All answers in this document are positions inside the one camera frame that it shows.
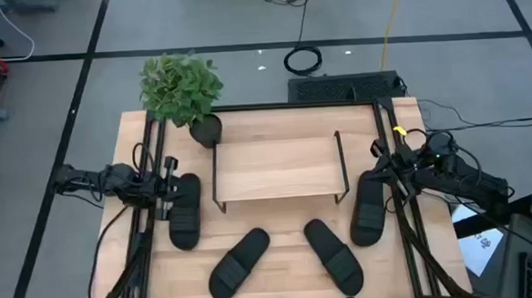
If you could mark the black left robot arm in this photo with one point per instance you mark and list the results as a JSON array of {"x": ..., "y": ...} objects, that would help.
[{"x": 117, "y": 179}]

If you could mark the green leafy plant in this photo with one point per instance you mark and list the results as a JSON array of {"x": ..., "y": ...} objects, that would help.
[{"x": 180, "y": 87}]

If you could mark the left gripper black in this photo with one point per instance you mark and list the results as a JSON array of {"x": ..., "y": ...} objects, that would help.
[{"x": 168, "y": 190}]

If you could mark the wooden shelf black metal legs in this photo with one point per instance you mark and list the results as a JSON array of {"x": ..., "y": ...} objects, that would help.
[{"x": 276, "y": 166}]

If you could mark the white paper sheet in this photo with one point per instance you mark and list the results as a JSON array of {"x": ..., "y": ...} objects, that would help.
[{"x": 481, "y": 247}]

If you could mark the black rubber slide sandal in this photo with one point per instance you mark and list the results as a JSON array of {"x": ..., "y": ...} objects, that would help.
[
  {"x": 240, "y": 264},
  {"x": 365, "y": 221},
  {"x": 186, "y": 231},
  {"x": 333, "y": 255}
]

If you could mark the black plant pot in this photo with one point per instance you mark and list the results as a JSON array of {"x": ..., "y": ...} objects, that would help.
[{"x": 207, "y": 133}]

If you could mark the black perforated computer case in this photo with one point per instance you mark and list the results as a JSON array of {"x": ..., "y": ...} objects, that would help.
[{"x": 345, "y": 87}]

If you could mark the yellow tag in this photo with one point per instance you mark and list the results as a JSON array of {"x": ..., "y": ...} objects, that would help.
[{"x": 399, "y": 131}]

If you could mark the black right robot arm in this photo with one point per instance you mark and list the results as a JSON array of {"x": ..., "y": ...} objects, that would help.
[{"x": 468, "y": 179}]

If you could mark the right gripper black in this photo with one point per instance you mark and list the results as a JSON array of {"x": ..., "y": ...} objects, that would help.
[{"x": 401, "y": 167}]

